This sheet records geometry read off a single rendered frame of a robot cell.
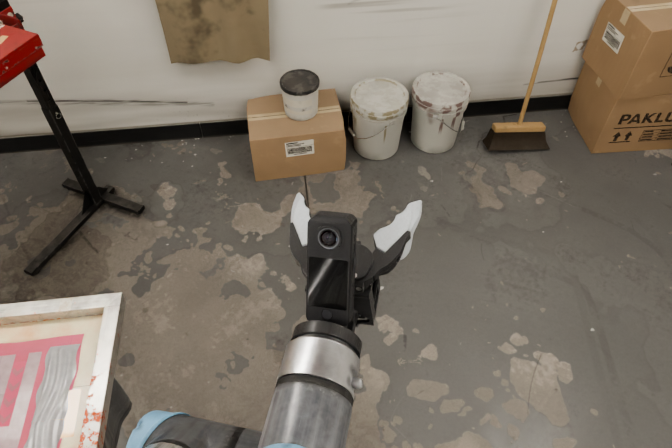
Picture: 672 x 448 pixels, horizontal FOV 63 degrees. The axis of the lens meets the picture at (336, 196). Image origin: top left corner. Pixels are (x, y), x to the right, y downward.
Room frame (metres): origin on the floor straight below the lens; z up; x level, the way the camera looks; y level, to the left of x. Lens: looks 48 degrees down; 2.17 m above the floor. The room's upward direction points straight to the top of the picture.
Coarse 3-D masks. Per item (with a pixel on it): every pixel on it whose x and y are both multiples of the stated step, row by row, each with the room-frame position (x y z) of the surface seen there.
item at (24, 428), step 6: (6, 426) 0.42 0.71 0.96; (12, 426) 0.42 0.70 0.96; (18, 426) 0.42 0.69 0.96; (24, 426) 0.42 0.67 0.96; (30, 426) 0.42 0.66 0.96; (0, 432) 0.41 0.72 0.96; (6, 432) 0.41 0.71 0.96; (12, 432) 0.41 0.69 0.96; (18, 432) 0.41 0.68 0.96; (24, 432) 0.41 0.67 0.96; (0, 438) 0.40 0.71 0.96; (6, 438) 0.40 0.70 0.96; (12, 438) 0.40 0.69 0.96; (18, 438) 0.40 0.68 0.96; (24, 438) 0.40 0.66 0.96; (60, 438) 0.40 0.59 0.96; (0, 444) 0.38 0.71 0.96; (6, 444) 0.38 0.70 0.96; (12, 444) 0.38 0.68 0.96; (18, 444) 0.38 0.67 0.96; (24, 444) 0.38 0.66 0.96
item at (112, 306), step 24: (0, 312) 0.68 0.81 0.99; (24, 312) 0.68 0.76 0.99; (48, 312) 0.68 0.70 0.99; (72, 312) 0.69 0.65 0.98; (96, 312) 0.69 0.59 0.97; (120, 312) 0.69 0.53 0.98; (120, 336) 0.63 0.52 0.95; (96, 360) 0.56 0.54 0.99; (96, 384) 0.50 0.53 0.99; (96, 408) 0.45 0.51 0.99; (96, 432) 0.40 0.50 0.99
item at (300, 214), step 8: (296, 200) 0.44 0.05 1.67; (304, 200) 0.44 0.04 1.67; (296, 208) 0.43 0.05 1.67; (304, 208) 0.42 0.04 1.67; (296, 216) 0.41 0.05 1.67; (304, 216) 0.41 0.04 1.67; (296, 224) 0.40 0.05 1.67; (304, 224) 0.40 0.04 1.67; (304, 232) 0.39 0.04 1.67; (304, 240) 0.37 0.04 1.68
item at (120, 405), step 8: (112, 392) 0.61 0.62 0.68; (120, 392) 0.63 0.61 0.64; (112, 400) 0.60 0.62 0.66; (120, 400) 0.61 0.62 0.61; (128, 400) 0.63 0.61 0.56; (112, 408) 0.58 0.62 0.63; (120, 408) 0.60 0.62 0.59; (128, 408) 0.62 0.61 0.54; (112, 416) 0.57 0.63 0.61; (120, 416) 0.59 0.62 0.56; (112, 424) 0.55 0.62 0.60; (120, 424) 0.57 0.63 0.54; (112, 432) 0.53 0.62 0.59; (104, 440) 0.48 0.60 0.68; (112, 440) 0.51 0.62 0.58
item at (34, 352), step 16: (64, 336) 0.63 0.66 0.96; (80, 336) 0.63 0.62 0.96; (0, 352) 0.59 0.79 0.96; (16, 352) 0.59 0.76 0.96; (32, 352) 0.59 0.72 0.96; (0, 368) 0.55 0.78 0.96; (32, 368) 0.55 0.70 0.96; (0, 384) 0.51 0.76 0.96; (32, 384) 0.51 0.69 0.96; (0, 400) 0.48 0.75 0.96; (16, 400) 0.48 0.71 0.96; (32, 400) 0.48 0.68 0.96; (16, 416) 0.44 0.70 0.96; (32, 416) 0.44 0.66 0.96
